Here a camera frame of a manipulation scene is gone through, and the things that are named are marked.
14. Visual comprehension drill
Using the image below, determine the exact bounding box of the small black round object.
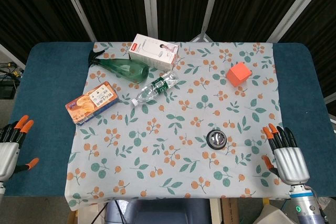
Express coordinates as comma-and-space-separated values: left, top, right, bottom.
206, 130, 227, 148

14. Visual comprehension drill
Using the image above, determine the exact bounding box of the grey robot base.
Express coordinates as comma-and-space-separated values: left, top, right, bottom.
106, 198, 212, 224

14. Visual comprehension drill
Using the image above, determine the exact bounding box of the orange cube block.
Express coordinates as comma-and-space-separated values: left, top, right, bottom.
226, 61, 252, 87

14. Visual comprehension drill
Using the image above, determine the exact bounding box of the white folding screen frame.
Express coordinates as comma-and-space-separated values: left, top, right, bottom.
56, 0, 336, 44

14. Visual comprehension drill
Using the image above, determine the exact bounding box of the floral tablecloth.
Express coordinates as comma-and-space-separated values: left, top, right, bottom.
64, 41, 291, 211

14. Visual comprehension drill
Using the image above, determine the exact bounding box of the white product box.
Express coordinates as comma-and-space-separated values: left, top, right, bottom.
128, 34, 180, 71

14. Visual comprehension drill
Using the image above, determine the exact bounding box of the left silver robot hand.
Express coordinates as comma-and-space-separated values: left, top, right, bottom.
0, 115, 40, 182

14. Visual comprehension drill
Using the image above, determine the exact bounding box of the green spray bottle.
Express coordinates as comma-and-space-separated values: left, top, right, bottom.
87, 49, 150, 83

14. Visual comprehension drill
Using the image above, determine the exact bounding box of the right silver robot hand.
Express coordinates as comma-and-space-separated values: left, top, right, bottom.
261, 123, 310, 185

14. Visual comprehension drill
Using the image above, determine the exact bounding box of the clear plastic water bottle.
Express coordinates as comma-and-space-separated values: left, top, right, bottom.
131, 71, 179, 107

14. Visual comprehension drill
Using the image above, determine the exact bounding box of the blue table cover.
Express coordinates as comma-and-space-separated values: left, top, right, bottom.
4, 41, 334, 198

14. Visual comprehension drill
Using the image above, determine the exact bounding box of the biscuit box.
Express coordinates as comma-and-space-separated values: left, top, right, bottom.
65, 81, 119, 126

